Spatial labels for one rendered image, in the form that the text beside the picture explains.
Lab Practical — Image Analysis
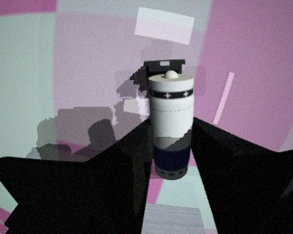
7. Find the white cylindrical battery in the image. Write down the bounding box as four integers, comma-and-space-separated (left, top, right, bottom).
149, 70, 194, 181

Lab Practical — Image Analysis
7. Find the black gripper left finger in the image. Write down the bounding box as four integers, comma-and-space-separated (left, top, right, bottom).
0, 120, 153, 234

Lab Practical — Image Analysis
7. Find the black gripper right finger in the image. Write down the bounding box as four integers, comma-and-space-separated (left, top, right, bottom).
190, 117, 293, 234

